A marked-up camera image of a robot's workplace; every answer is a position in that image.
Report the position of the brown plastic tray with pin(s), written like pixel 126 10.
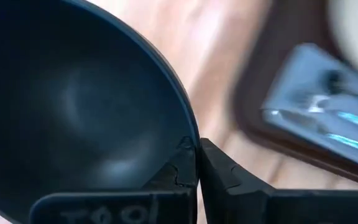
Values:
pixel 256 77

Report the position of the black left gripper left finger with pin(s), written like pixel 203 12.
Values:
pixel 182 174

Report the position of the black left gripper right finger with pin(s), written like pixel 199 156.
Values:
pixel 228 196

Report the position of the black bowl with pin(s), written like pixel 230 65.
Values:
pixel 73 93

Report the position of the grey cloth napkin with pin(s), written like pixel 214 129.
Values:
pixel 297 81

